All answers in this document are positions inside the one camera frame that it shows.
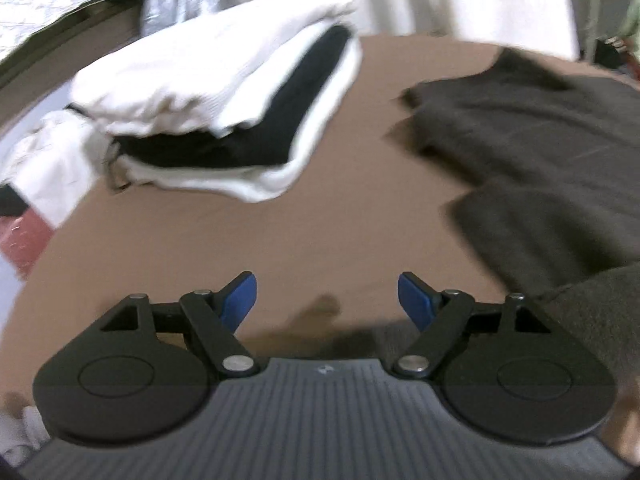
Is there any dark grey knit sweater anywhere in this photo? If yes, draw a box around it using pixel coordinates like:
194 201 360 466
404 49 639 384

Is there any red suitcase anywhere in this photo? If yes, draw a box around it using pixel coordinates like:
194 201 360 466
1 208 54 280

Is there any brown bed sheet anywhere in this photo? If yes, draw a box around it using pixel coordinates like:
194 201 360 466
0 32 640 456

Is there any white cloth on suitcase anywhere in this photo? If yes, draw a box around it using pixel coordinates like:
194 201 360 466
1 108 110 230

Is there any black folded garment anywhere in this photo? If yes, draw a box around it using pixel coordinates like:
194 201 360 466
113 25 352 169

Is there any white cloth draped chair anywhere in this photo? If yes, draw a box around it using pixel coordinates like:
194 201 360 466
354 0 578 61

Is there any dark wooden window frame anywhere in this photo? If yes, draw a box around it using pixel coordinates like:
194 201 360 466
1 0 144 131

